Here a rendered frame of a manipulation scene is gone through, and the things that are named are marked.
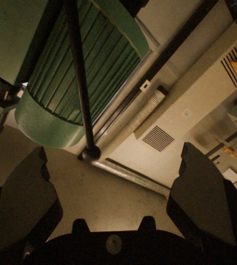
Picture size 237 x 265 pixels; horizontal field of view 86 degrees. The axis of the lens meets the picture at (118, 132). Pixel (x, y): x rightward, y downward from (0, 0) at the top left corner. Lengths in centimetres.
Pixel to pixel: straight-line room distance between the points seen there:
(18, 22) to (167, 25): 164
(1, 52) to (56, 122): 15
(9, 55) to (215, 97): 194
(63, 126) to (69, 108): 4
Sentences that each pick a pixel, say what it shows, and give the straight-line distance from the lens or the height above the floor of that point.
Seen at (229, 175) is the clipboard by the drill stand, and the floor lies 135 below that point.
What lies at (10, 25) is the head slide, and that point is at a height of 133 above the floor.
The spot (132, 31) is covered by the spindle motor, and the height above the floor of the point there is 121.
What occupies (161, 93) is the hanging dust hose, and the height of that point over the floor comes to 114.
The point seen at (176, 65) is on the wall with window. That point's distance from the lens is 192.
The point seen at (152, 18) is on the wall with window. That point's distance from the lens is 178.
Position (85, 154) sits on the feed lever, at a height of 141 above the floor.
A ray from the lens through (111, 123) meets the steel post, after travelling 180.
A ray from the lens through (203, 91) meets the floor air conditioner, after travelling 186.
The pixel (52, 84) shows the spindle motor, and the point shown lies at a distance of 28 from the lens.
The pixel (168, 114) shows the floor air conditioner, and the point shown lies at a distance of 173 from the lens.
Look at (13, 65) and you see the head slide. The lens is 32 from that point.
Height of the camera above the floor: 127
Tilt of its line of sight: 20 degrees up
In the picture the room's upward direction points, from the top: 138 degrees counter-clockwise
